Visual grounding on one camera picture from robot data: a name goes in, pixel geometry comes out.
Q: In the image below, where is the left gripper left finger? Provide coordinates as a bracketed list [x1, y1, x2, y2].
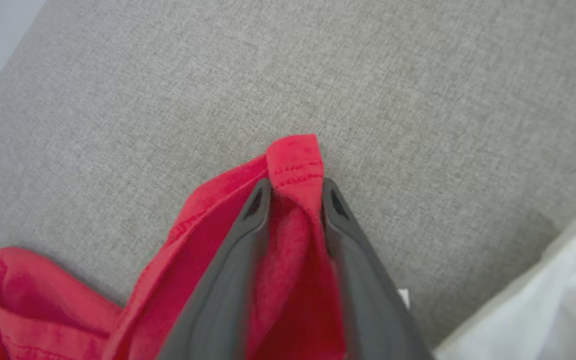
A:
[158, 178, 273, 360]

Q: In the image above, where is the red white basketball jersey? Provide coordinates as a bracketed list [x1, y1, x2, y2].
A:
[0, 134, 576, 360]

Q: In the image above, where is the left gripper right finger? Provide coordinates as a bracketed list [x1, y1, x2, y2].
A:
[320, 177, 434, 360]

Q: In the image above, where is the grey fabric sofa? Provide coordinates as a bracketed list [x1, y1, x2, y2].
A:
[0, 0, 576, 360]

